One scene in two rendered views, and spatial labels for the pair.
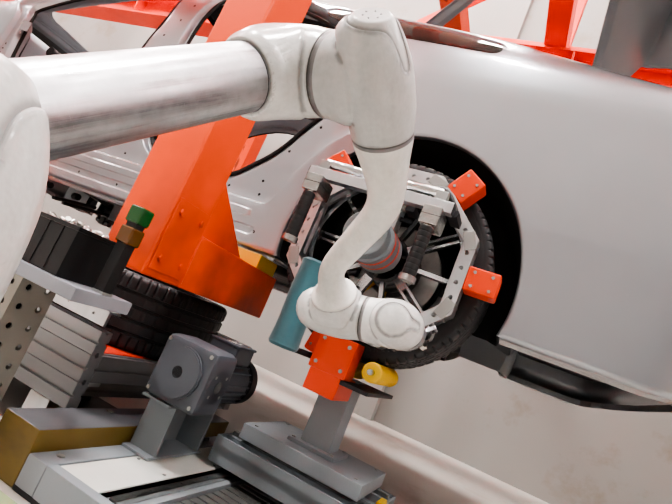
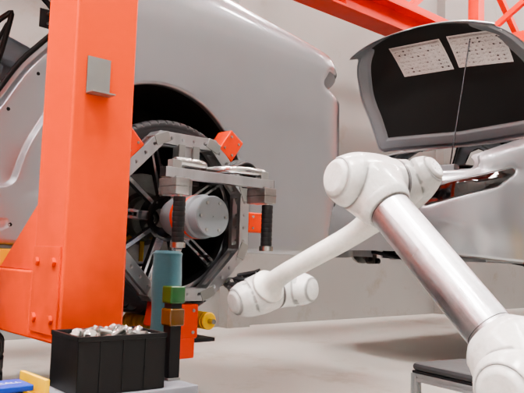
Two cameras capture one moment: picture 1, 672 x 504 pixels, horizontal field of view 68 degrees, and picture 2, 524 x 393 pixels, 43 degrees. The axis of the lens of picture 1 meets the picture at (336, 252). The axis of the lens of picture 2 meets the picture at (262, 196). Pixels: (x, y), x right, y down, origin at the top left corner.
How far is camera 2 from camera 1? 1.79 m
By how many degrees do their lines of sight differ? 64
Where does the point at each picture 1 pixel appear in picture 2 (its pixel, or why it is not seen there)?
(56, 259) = (156, 373)
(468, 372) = not seen: outside the picture
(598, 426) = not seen: hidden behind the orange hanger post
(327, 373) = (183, 338)
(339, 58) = (423, 189)
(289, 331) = not seen: hidden behind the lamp
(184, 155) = (114, 203)
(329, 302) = (278, 295)
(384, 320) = (310, 292)
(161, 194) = (107, 253)
